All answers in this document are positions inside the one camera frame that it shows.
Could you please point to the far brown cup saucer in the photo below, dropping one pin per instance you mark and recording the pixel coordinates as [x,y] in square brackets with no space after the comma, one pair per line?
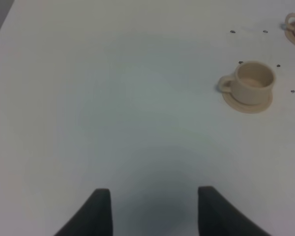
[290,36]

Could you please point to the near brown cup saucer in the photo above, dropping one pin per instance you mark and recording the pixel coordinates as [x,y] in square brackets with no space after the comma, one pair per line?
[247,105]

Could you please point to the brown cup saucer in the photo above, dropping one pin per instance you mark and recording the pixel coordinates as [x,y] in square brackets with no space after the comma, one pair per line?
[290,36]
[247,105]

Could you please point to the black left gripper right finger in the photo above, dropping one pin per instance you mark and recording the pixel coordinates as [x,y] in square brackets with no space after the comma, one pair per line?
[218,217]

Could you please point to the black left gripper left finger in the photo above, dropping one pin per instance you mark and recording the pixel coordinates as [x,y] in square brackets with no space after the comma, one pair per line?
[94,218]

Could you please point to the near brown teacup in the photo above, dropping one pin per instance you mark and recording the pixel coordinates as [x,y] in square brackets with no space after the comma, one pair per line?
[250,84]

